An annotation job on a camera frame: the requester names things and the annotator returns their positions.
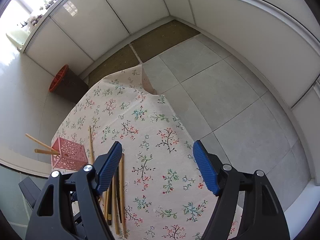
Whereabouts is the black chopstick with gold band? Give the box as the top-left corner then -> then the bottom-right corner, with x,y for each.
107,186 -> 113,226

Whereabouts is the floral tablecloth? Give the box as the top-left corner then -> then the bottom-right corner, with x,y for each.
51,65 -> 241,240

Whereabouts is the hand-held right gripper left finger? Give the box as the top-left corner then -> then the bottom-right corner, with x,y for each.
25,141 -> 123,240

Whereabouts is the pale green cutting board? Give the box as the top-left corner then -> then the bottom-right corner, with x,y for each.
6,27 -> 32,48

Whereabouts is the orange trash bag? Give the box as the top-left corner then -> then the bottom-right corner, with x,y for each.
49,64 -> 69,93

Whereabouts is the dark brown trash bin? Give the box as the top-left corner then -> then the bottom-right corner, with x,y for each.
49,64 -> 90,104

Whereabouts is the pink perforated plastic basket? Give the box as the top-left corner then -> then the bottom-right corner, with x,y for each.
51,137 -> 88,172

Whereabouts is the white kitchen cabinet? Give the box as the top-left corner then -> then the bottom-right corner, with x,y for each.
24,0 -> 196,76
184,0 -> 320,133

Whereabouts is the window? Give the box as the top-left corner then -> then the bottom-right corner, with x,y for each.
0,0 -> 64,52

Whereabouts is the row of small potted plants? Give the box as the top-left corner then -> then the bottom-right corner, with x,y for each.
30,0 -> 62,22

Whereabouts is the glass door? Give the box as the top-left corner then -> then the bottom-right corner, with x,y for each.
0,162 -> 52,230

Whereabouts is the dark grey stool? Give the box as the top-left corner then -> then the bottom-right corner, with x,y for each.
18,176 -> 42,210

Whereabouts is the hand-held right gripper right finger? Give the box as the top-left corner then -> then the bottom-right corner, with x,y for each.
192,140 -> 290,240

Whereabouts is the dark brown chopstick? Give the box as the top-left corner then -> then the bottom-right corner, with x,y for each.
115,169 -> 122,223

